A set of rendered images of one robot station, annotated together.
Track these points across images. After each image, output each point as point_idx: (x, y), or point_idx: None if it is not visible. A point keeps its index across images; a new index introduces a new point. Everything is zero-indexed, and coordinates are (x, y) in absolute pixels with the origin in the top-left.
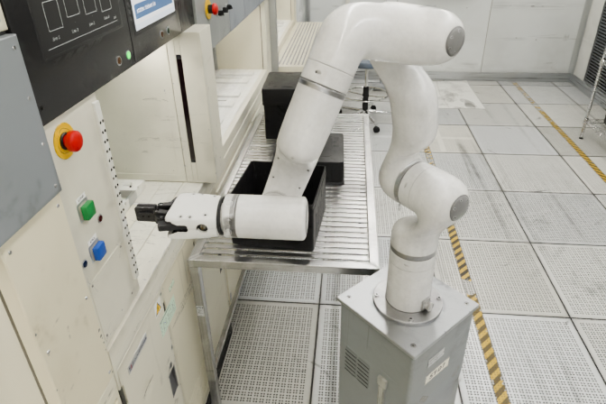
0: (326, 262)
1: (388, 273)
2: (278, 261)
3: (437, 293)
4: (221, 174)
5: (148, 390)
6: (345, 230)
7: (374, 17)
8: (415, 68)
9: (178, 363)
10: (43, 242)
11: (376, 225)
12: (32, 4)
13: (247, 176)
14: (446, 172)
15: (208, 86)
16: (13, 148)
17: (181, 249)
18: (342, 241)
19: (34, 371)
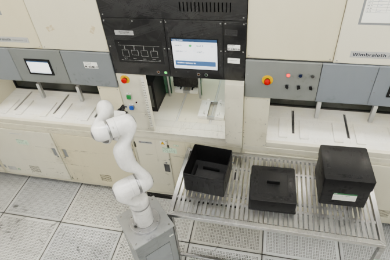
0: (176, 194)
1: None
2: (180, 176)
3: (143, 233)
4: (233, 144)
5: (149, 155)
6: (200, 204)
7: (98, 109)
8: (119, 141)
9: (172, 167)
10: (110, 93)
11: (202, 219)
12: (118, 49)
13: (223, 151)
14: (124, 186)
15: (229, 107)
16: (103, 72)
17: (189, 143)
18: (191, 201)
19: None
